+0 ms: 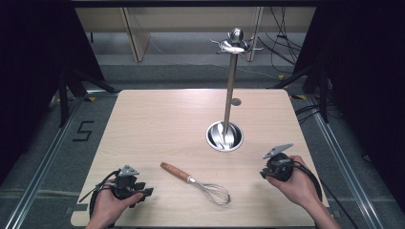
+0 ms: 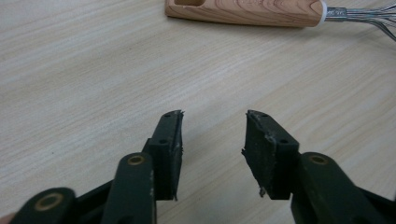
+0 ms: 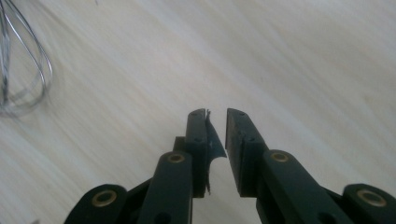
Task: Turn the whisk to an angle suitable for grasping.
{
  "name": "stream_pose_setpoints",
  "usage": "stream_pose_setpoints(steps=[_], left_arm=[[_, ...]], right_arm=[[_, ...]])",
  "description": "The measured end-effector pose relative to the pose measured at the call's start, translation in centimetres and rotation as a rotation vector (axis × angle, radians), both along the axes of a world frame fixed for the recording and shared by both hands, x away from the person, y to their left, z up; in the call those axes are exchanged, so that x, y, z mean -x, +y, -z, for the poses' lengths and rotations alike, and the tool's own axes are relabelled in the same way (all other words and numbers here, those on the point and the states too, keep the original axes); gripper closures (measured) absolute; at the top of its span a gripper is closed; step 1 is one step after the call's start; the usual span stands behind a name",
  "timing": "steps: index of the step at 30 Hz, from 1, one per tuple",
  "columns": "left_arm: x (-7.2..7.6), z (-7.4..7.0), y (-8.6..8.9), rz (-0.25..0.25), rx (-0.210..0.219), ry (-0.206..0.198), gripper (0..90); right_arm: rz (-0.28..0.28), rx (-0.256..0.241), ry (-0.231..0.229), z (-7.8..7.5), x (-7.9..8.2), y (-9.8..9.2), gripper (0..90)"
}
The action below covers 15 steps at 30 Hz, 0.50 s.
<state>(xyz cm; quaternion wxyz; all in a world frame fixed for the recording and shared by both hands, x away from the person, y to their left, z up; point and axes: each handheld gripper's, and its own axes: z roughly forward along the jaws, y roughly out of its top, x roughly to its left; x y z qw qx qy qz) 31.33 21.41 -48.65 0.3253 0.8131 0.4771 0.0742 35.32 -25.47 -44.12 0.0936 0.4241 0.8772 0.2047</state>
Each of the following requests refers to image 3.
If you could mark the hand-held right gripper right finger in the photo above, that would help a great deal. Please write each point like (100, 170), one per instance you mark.
(243, 155)

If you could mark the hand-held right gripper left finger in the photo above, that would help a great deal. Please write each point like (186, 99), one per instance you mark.
(196, 146)

